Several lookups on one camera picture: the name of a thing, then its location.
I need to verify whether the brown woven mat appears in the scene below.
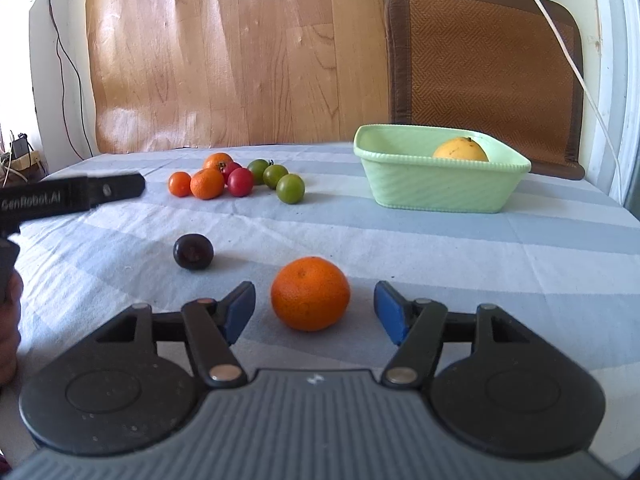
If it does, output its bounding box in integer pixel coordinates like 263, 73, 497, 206
384, 0, 586, 181

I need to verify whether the striped grey bed sheet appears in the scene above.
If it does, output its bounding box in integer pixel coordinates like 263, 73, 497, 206
0, 141, 640, 480

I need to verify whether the white window frame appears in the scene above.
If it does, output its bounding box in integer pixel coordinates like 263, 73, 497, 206
597, 0, 640, 211

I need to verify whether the light green plastic basket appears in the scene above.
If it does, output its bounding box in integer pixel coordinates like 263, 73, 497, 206
353, 124, 532, 214

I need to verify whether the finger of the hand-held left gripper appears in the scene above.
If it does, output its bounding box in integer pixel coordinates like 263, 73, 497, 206
87, 173, 147, 209

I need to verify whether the yellow citrus fruit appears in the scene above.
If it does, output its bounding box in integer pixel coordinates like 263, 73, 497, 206
432, 136, 489, 163

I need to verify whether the small dark box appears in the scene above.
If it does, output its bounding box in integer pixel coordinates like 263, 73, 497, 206
11, 132, 35, 161

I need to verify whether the small orange tomato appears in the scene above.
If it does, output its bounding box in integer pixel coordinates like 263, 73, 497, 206
168, 171, 193, 198

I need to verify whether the large orange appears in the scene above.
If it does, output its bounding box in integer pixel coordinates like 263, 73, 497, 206
270, 256, 351, 332

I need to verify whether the green tomato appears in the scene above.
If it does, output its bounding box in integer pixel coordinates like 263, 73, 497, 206
247, 159, 271, 185
276, 174, 306, 205
263, 164, 289, 190

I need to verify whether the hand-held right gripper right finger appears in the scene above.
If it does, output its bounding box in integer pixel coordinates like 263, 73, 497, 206
373, 281, 539, 388

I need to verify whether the white cable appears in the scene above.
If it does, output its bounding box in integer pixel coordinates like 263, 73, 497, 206
507, 0, 625, 203

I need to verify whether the wood-pattern floor sheet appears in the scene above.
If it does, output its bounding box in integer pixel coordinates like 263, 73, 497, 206
81, 0, 391, 155

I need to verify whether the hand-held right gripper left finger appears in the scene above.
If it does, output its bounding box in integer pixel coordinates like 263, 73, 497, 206
92, 281, 257, 389

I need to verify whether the dark plum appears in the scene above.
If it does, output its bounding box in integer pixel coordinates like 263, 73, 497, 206
173, 233, 215, 271

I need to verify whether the person's left hand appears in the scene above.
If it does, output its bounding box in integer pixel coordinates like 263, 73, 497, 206
0, 272, 24, 388

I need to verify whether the thin black cable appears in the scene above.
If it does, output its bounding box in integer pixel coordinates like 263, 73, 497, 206
42, 0, 94, 158

